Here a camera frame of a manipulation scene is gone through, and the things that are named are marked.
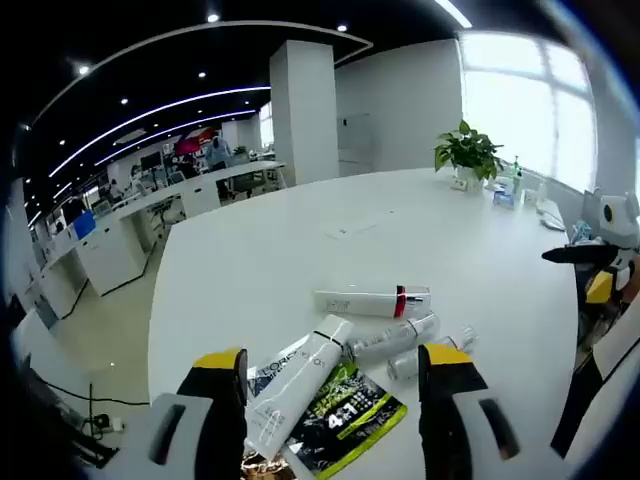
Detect red banner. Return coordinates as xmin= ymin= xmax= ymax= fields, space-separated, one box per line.
xmin=173 ymin=135 xmax=202 ymax=157

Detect potted green plant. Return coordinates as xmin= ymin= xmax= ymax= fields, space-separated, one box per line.
xmin=433 ymin=118 xmax=505 ymax=194

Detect long white office desk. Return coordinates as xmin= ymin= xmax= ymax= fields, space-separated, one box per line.
xmin=107 ymin=159 xmax=287 ymax=236

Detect person's white shirt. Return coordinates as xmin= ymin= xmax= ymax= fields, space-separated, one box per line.
xmin=549 ymin=294 xmax=640 ymax=480

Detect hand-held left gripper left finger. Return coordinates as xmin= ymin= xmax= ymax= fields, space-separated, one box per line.
xmin=107 ymin=347 xmax=250 ymax=480

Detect blue box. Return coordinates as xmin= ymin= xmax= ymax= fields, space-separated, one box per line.
xmin=68 ymin=209 xmax=97 ymax=242

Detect office chair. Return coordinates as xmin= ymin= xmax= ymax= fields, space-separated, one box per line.
xmin=149 ymin=198 xmax=177 ymax=237

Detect red band skincare bottle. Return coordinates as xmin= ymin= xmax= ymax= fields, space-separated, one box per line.
xmin=313 ymin=284 xmax=432 ymax=320

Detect gold skincare sachet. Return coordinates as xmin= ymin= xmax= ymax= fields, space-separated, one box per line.
xmin=241 ymin=449 xmax=289 ymax=480

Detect black floor cable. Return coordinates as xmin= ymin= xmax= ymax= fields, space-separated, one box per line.
xmin=44 ymin=380 xmax=151 ymax=426

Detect green bottle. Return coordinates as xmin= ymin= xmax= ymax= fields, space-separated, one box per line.
xmin=508 ymin=153 xmax=525 ymax=194

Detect red square label skincare bottle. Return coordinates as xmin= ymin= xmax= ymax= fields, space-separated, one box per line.
xmin=387 ymin=325 xmax=480 ymax=382

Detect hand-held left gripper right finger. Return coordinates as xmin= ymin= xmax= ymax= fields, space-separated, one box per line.
xmin=417 ymin=342 xmax=571 ymax=480

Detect white power strip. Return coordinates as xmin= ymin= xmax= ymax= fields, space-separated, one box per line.
xmin=82 ymin=413 xmax=126 ymax=434

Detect tall white skincare tube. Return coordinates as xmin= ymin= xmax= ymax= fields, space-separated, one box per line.
xmin=244 ymin=313 xmax=355 ymax=462

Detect black green skincare sachet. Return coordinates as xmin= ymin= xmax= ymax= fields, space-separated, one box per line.
xmin=246 ymin=347 xmax=409 ymax=477

